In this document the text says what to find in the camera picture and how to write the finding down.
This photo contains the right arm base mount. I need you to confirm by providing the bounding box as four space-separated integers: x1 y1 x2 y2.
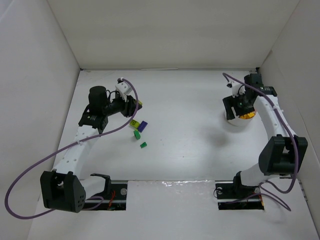
213 181 265 211

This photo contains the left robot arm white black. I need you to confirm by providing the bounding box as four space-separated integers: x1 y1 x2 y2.
40 81 142 213

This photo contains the white round divided container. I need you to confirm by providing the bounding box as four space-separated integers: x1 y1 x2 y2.
226 116 254 127

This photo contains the yellow striped curved lego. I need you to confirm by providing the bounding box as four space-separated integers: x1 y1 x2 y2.
239 112 256 120

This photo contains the small dark green lego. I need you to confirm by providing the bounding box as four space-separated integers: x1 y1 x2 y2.
140 142 147 148

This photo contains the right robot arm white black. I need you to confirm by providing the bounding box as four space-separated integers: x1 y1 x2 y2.
222 73 308 198

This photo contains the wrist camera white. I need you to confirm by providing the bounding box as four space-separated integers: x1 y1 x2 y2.
227 81 246 98
115 81 133 102

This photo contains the lime green lego with swirl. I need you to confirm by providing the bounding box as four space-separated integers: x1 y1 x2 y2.
129 119 140 129

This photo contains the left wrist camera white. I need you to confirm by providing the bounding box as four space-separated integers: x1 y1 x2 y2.
115 81 133 102

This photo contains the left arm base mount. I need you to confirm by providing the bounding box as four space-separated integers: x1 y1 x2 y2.
82 180 128 211

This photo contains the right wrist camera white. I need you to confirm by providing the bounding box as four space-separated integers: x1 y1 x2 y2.
227 81 246 98

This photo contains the purple lego plate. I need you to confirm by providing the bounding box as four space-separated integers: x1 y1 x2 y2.
137 121 148 133

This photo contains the dark green curved lego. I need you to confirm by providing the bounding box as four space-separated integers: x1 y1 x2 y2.
133 130 141 140

